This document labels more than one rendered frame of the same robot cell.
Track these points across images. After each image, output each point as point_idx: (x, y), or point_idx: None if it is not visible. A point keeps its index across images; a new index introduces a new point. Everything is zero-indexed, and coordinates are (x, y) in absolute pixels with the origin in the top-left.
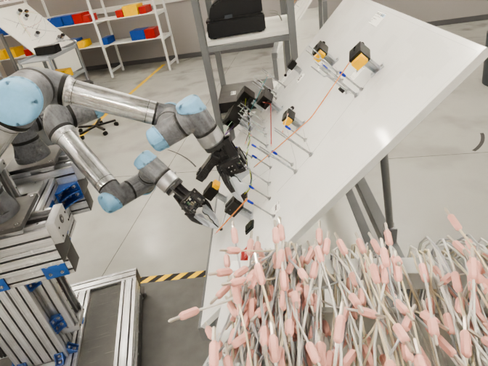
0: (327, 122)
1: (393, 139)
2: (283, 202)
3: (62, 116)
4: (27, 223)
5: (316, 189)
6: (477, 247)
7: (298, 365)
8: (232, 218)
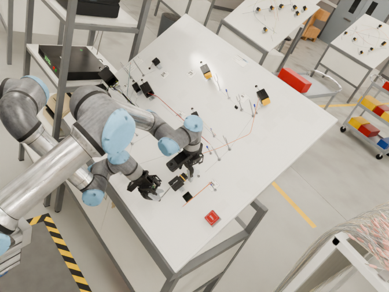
0: (232, 127)
1: (301, 153)
2: (220, 181)
3: (34, 113)
4: None
5: (252, 174)
6: None
7: None
8: None
